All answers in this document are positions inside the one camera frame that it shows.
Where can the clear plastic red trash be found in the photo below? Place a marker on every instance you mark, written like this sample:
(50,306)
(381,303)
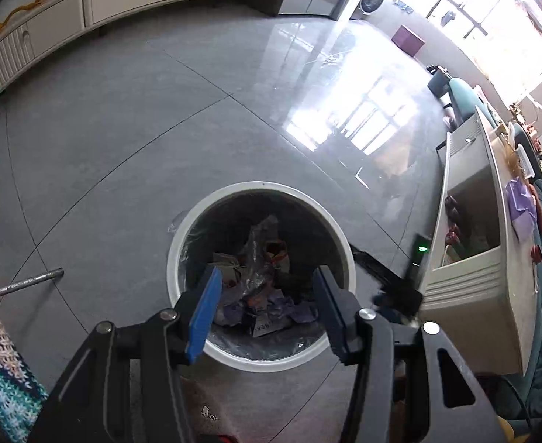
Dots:
(267,257)

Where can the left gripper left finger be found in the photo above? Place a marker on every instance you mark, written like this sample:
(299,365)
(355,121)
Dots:
(196,309)

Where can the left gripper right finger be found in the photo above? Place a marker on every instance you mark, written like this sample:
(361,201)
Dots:
(337,308)

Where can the white round trash bin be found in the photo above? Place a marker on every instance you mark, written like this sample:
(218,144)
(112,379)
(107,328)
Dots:
(221,222)

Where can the white side table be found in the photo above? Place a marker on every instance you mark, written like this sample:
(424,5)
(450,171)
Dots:
(483,290)

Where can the purple box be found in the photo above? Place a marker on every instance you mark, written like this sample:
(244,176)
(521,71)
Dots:
(407,41)

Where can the purple paper trash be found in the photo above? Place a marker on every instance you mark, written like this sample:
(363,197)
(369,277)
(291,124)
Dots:
(265,311)

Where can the metal table leg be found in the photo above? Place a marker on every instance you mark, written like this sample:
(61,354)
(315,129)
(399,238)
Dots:
(32,281)

